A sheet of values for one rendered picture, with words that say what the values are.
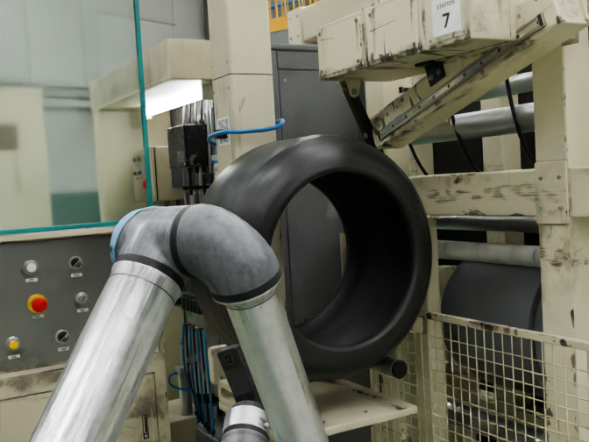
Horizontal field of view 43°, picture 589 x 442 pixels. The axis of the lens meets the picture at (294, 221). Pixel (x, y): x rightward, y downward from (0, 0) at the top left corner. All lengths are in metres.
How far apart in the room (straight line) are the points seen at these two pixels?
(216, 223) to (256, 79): 0.96
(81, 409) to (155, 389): 1.16
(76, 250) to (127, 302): 1.04
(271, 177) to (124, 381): 0.67
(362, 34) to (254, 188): 0.54
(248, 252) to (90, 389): 0.29
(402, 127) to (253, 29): 0.47
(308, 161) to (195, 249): 0.59
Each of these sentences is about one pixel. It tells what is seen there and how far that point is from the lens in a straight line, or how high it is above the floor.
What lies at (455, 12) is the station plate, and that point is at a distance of 1.67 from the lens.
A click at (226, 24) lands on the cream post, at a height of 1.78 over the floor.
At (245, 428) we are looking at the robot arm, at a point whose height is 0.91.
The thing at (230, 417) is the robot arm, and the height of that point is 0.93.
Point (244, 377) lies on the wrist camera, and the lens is 1.48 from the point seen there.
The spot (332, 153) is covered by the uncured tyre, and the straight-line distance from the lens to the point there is 1.69.
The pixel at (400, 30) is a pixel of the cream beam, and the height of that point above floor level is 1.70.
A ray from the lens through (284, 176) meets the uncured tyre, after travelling 1.62.
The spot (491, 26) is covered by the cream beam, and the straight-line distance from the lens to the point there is 1.68.
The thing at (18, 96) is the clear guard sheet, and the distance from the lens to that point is 2.13.
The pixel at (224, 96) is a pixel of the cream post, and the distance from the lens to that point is 2.04.
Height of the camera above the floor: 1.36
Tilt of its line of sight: 3 degrees down
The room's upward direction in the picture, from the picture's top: 3 degrees counter-clockwise
